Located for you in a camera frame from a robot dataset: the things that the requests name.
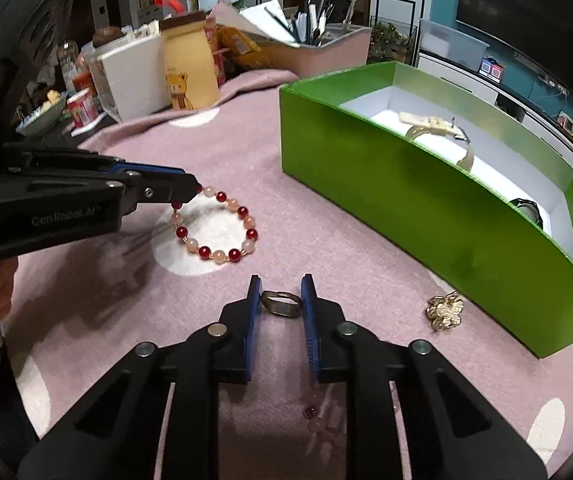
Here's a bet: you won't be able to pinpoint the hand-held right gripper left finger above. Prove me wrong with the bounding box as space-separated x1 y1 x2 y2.
16 274 263 480

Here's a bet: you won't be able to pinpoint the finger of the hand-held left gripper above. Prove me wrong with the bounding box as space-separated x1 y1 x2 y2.
101 172 203 208
1 142 190 182

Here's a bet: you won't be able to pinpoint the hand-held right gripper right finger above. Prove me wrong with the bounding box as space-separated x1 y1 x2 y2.
301 273 550 480

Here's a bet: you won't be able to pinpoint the dark metal ring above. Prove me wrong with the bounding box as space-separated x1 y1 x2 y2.
260 289 303 318

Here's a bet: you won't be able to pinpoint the red and pink bead bracelet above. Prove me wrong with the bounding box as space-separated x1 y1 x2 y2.
170 186 258 263

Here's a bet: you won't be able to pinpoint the green cardboard box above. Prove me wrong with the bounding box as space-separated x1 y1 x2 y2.
279 60 573 359

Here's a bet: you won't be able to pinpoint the white wristwatch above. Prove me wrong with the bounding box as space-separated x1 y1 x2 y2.
399 111 475 171

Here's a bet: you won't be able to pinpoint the dark brown wristwatch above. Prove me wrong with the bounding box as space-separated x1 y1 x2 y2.
509 197 551 233

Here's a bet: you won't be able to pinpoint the white storage box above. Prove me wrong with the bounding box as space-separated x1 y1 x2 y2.
91 35 172 123

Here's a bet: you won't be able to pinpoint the patterned bowl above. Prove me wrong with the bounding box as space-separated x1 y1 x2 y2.
16 91 67 137

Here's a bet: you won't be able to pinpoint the yellow bear bottle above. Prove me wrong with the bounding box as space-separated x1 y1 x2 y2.
159 11 220 112

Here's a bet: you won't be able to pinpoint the gold flower brooch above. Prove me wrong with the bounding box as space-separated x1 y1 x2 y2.
425 292 465 332

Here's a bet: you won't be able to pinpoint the yellow snack packet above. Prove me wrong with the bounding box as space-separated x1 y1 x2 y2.
216 25 270 68

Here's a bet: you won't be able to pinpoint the white papers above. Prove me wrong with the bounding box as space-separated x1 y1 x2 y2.
214 0 300 48

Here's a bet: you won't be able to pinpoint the pink desk organizer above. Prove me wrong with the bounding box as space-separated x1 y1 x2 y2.
261 24 373 81

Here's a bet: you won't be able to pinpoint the glass tank with plants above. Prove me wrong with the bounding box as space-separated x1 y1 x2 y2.
369 20 417 66

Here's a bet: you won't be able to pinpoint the white television cabinet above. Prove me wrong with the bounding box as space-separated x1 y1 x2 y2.
417 55 573 181

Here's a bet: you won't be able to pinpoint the blue and red small box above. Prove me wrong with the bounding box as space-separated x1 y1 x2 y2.
479 56 506 83

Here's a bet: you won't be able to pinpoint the clear plastic storage box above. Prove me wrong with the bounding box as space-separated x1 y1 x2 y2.
419 19 490 68

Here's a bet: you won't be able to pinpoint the black television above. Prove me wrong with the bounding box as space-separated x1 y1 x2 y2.
457 0 573 86

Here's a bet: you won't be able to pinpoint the purple bead bracelet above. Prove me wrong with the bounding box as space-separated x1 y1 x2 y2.
301 392 347 448

